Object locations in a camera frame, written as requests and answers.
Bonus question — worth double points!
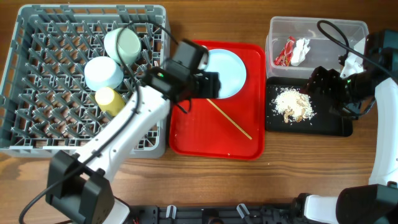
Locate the rice and food scraps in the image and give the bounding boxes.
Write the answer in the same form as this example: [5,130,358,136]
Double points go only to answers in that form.
[269,87,317,124]

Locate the red snack wrapper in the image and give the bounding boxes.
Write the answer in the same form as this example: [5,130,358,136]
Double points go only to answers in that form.
[274,36,296,67]

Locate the grey plastic dishwasher rack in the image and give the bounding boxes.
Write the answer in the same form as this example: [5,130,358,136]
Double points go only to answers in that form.
[1,4,170,157]

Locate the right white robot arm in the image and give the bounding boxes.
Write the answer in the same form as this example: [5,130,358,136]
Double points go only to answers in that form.
[301,29,397,223]

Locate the crumpled white tissue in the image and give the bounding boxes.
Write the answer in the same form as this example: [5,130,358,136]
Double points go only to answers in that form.
[290,38,310,67]

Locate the wooden chopstick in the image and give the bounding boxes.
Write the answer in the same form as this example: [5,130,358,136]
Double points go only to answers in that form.
[206,98,252,140]

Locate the light blue bowl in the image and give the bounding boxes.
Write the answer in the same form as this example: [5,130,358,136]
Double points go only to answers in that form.
[84,56,124,91]

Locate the pale green bowl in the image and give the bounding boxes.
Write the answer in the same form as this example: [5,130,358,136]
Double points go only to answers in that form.
[104,27,142,65]

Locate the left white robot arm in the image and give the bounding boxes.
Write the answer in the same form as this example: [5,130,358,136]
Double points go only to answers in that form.
[44,39,221,224]

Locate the light blue round plate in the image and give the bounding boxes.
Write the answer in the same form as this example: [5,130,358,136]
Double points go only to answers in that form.
[205,49,246,99]

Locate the clear plastic waste bin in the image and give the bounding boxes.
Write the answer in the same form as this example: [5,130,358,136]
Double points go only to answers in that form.
[266,16,369,79]

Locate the red plastic tray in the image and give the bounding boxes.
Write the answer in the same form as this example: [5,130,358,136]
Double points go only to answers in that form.
[169,40,266,160]

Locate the black waste tray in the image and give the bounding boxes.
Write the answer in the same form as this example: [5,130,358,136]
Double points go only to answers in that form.
[265,77,353,137]

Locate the yellow plastic cup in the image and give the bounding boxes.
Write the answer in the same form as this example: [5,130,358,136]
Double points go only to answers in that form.
[95,87,125,117]

